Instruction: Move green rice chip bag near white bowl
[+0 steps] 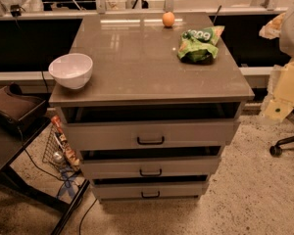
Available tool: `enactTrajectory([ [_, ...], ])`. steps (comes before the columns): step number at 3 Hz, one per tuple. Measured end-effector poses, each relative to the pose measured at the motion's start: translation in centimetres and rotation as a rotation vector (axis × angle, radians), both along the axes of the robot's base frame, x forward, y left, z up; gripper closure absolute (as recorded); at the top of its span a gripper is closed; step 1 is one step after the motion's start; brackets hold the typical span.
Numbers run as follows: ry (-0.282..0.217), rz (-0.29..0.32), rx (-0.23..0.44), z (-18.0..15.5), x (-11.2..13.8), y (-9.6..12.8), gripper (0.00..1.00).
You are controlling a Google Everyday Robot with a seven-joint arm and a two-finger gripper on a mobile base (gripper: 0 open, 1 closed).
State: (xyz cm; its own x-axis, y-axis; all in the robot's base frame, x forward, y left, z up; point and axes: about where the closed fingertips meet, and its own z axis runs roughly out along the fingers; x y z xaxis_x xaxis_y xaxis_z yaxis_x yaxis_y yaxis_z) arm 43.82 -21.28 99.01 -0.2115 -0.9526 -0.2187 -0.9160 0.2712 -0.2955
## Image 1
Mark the top drawer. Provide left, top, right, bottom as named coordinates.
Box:
left=63, top=119, right=239, bottom=151

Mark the middle drawer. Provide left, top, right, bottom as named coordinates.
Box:
left=80, top=156, right=221, bottom=179

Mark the drawer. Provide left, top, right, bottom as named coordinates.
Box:
left=63, top=119, right=239, bottom=151
left=80, top=156, right=221, bottom=179
left=92, top=181, right=209, bottom=201

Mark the black side table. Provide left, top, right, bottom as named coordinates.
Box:
left=0, top=117, right=89, bottom=235

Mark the black floor cable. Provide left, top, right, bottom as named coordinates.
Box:
left=77, top=198, right=98, bottom=235

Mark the bottom drawer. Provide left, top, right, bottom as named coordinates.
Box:
left=92, top=181, right=209, bottom=201

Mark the wire basket with snacks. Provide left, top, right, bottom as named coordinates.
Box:
left=42, top=116, right=79, bottom=172

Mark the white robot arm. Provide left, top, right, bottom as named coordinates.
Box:
left=259, top=3, right=294, bottom=122

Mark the blue tape strip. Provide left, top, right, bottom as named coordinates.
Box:
left=56, top=168, right=79, bottom=199

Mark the green rice chip bag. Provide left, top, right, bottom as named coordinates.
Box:
left=177, top=25, right=224, bottom=64

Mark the black office chair base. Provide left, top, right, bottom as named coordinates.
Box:
left=269, top=136, right=294, bottom=157

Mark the orange fruit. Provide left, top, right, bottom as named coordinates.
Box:
left=162, top=12, right=175, bottom=27

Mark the yellow taped gripper finger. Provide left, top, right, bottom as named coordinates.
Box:
left=262, top=61, right=294, bottom=121
left=259, top=13, right=285, bottom=39

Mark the white bowl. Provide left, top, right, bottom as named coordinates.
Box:
left=48, top=53, right=93, bottom=89

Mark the dark brown bag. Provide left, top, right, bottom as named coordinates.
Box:
left=0, top=83, right=47, bottom=132

